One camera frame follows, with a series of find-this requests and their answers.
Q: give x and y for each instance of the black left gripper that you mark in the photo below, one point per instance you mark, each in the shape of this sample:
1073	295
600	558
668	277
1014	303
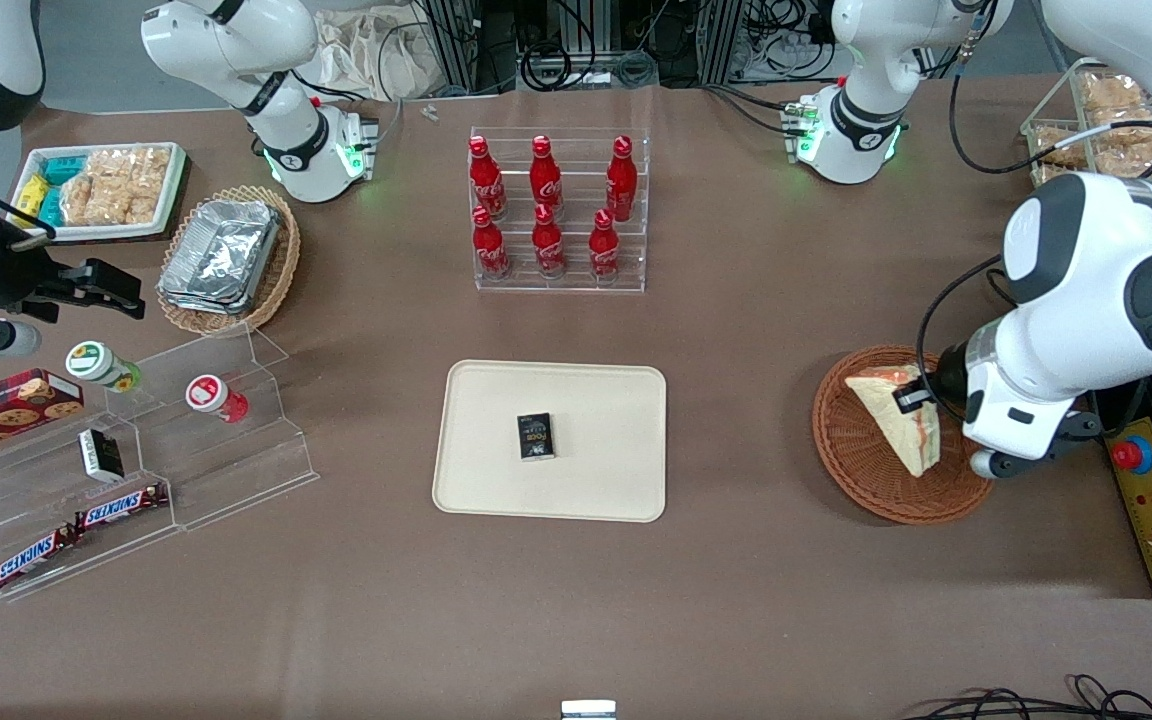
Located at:
948	378

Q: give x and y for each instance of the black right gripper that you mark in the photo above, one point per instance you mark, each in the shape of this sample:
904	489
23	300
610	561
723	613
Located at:
18	279

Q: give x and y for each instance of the triangle sandwich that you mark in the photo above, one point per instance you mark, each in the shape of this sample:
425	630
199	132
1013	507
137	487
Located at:
886	415

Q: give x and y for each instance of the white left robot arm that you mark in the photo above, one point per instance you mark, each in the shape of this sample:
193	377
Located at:
1086	260

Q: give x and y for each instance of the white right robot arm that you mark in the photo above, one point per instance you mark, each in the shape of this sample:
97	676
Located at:
236	50

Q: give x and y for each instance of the brown wicker basket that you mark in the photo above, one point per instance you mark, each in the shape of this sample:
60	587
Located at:
856	470

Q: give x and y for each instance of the white rectangular snack tray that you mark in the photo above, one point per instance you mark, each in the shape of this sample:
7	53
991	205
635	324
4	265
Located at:
171	205

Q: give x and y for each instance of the aluminium foil tray stack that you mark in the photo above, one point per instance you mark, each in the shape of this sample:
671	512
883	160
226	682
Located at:
221	255

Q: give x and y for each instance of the light tan wicker basket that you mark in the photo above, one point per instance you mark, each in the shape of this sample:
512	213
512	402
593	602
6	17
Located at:
276	280

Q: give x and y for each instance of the cream plastic tray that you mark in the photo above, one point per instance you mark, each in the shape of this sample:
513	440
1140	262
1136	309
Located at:
596	480

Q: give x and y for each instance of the green sunflower lid cup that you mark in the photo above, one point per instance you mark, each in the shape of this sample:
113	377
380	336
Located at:
94	362

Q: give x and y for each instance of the clear rice cracker bag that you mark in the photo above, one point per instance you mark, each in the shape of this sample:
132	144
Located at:
86	200
141	180

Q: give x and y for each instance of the teal snack packet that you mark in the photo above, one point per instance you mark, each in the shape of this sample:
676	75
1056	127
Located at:
49	205
63	168

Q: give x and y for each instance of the yellow snack packet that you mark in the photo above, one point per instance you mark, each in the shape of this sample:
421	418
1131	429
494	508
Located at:
30	193

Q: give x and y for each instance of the red strawberry lid cup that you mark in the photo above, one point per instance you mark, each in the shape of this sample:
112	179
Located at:
208	393

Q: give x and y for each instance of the red tartan cookie box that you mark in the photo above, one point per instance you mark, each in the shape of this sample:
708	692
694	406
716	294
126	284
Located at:
6	405

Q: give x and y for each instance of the black box with white side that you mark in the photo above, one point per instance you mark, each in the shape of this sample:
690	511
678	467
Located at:
101	455

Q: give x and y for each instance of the brown Snickers bar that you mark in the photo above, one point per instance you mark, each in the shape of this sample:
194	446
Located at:
121	506
34	558

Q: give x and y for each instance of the clear fried snack bag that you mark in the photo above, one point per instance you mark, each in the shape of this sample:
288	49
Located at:
1131	135
1058	155
1111	95
1048	176

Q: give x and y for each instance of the red cola bottle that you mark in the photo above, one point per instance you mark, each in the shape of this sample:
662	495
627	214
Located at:
548	248
603	250
484	185
621	182
545	182
489	250

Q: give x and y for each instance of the beige cloth bag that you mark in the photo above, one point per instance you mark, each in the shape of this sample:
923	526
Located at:
376	50

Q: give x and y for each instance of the clear acrylic bottle rack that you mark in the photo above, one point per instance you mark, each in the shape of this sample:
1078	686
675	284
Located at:
576	285

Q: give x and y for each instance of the small black card box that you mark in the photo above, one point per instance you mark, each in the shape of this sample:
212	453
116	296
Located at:
536	437

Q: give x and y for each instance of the small white box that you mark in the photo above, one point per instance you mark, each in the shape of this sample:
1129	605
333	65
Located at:
588	710

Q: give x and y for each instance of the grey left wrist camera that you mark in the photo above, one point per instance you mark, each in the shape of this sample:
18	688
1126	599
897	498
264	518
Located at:
1026	455

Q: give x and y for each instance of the aluminium profile frame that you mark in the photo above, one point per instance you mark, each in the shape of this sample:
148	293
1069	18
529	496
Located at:
456	40
721	40

